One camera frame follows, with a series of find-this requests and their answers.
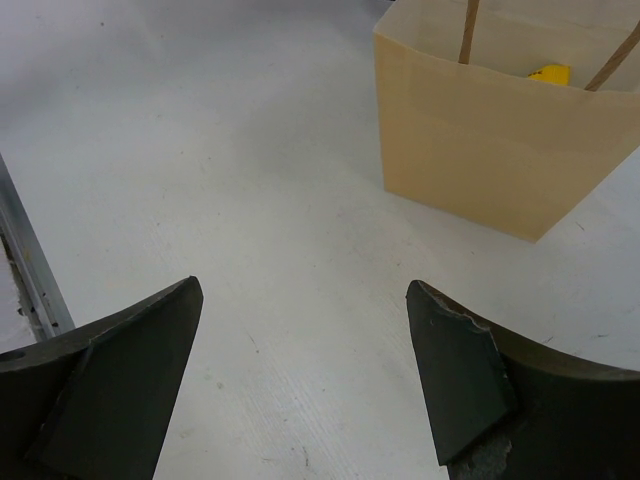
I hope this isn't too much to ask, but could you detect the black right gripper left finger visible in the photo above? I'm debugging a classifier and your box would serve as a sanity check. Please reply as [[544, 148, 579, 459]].
[[1, 276, 203, 479]]

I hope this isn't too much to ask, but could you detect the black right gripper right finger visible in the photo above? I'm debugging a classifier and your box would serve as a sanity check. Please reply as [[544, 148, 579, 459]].
[[406, 280, 639, 479]]

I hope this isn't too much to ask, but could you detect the yellow snack packet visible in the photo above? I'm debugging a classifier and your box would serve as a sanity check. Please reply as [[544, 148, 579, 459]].
[[527, 64, 571, 86]]

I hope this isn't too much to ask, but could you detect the brown paper bag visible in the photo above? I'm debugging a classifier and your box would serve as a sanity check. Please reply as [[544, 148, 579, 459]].
[[374, 1, 639, 241]]

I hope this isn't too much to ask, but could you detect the aluminium front rail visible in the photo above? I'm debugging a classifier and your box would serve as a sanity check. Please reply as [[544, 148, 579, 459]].
[[1, 159, 75, 341]]

